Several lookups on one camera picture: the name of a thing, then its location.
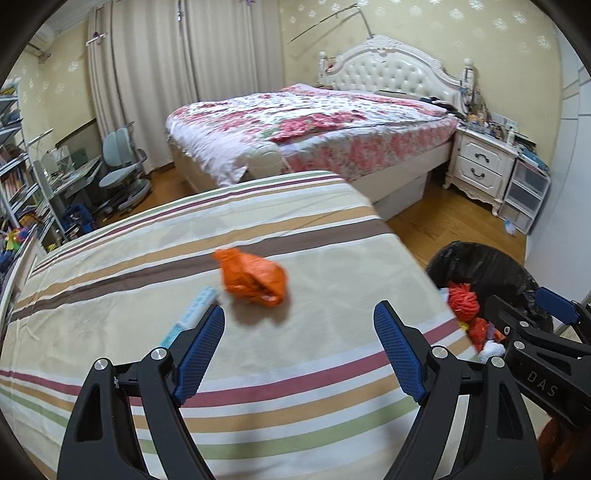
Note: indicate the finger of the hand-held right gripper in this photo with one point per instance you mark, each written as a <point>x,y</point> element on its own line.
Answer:
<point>508,318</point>
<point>556,302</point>

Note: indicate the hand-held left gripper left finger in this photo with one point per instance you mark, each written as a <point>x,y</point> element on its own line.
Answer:
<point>198,355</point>

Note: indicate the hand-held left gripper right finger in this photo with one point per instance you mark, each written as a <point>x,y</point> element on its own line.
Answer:
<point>399,350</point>

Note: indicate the white plastic bag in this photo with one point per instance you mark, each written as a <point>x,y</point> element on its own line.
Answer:
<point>491,351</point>

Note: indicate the light blue sachet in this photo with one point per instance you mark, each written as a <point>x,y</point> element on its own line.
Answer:
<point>196,307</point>

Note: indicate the red foam net bundle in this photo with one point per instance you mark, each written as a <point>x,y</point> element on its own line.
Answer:
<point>461,300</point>

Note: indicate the black trash bag bin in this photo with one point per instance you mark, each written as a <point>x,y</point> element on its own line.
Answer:
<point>485,267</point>

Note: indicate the orange plastic bag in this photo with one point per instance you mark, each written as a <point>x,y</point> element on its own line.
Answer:
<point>249,274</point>

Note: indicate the person's right forearm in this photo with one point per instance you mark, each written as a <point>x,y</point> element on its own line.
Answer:
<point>554,447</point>

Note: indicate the small paper scrap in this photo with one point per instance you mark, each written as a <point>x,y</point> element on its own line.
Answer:
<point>509,227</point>

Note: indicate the plastic drawer unit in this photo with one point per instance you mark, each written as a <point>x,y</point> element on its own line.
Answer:
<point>524,194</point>

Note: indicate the white wardrobe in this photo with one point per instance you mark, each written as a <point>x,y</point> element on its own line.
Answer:
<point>572,161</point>

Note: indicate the white nightstand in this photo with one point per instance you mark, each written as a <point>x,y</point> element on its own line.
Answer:
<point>480,161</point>

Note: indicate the blue storage box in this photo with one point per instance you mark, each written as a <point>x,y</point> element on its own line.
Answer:
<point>81,217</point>

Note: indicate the clutter of small items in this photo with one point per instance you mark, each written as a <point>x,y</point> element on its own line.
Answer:
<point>489,122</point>

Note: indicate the grey blue desk chair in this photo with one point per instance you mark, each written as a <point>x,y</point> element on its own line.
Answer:
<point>122,177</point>

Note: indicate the white round cushion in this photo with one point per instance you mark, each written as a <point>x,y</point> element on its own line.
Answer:
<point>265,159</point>

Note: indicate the colourful toy pile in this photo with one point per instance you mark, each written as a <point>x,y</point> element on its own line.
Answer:
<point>14,240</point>

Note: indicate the grey study desk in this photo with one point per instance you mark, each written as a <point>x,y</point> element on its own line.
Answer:
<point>78,173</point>

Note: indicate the floral quilt bed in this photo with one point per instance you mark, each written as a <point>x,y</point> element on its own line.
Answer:
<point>300,120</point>

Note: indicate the white bookshelf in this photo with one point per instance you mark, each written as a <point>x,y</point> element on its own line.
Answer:
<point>14,161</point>

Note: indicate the white tufted headboard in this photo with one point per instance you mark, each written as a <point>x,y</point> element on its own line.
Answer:
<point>392,69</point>

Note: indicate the beige curtain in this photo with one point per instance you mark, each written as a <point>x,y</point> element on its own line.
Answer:
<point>152,69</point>

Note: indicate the thin metal pole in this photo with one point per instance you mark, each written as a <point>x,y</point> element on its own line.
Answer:
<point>323,21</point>

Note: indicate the white air conditioner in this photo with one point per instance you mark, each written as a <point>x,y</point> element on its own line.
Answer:
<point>41,41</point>

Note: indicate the white bed rail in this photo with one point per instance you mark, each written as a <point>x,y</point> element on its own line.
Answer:
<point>23,263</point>

